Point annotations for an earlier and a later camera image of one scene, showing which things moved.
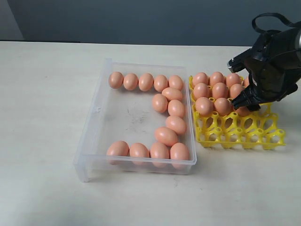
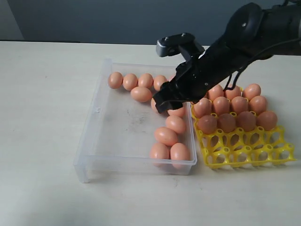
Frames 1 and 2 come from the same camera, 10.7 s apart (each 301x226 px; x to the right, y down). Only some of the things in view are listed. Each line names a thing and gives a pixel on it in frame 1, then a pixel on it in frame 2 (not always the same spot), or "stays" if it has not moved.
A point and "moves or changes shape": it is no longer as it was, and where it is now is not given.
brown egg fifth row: [222, 107] to [226, 122]
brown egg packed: [247, 82] moves or changes shape
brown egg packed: [217, 77] moves or changes shape
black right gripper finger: [253, 107] to [163, 107]
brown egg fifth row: [204, 106] to [207, 124]
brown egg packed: [233, 78] moves or changes shape
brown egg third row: [201, 90] moves or changes shape
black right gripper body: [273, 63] to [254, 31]
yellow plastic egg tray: [260, 129] to [239, 149]
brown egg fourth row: [220, 90] to [221, 105]
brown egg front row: [243, 111] to [246, 120]
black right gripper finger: [249, 97] to [175, 89]
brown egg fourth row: [234, 90] moves or changes shape
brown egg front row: [139, 153] to [267, 119]
